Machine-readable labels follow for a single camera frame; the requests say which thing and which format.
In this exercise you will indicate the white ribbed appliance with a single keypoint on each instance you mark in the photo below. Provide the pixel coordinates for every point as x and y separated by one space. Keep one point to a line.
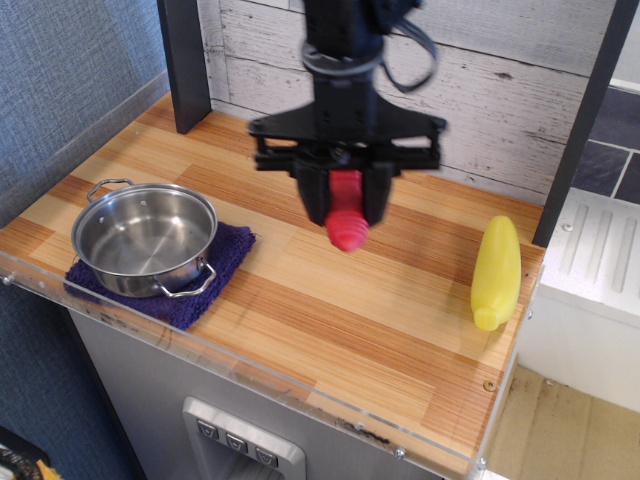
583 324

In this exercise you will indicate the grey cabinet front panel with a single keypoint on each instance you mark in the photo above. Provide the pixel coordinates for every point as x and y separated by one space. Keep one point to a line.
194 411

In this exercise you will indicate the yellow plastic bottle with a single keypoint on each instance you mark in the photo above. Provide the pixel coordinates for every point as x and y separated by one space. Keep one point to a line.
496 278

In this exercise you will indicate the black right post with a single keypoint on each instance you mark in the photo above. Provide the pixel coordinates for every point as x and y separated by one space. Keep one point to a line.
606 60

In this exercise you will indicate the black left post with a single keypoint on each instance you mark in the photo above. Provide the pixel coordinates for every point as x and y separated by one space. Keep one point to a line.
185 60

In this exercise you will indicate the black post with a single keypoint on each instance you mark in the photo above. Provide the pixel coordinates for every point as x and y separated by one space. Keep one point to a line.
606 60
185 60

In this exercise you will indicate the purple cloth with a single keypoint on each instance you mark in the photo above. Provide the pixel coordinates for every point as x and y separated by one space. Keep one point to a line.
229 249

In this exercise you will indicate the red handled metal fork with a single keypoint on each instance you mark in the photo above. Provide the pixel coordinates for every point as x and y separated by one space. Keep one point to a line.
345 222

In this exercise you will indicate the yellow object bottom left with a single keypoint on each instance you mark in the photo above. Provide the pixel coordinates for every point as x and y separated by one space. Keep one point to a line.
46 472

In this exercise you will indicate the stainless steel pot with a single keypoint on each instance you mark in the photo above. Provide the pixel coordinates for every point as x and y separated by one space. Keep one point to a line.
147 239

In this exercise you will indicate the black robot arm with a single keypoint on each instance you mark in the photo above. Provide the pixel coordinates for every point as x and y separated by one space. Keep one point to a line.
345 39

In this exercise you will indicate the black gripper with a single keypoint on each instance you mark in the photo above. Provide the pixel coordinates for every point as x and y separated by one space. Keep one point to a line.
348 126

